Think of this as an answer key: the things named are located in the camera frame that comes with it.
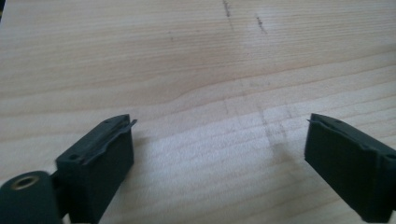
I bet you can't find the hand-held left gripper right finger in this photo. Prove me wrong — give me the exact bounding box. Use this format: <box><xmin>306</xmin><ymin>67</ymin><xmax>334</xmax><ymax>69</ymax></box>
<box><xmin>304</xmin><ymin>112</ymin><xmax>396</xmax><ymax>224</ymax></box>

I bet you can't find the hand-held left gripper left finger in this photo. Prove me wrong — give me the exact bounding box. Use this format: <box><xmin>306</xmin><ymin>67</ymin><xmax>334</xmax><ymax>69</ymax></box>
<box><xmin>55</xmin><ymin>113</ymin><xmax>138</xmax><ymax>224</ymax></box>

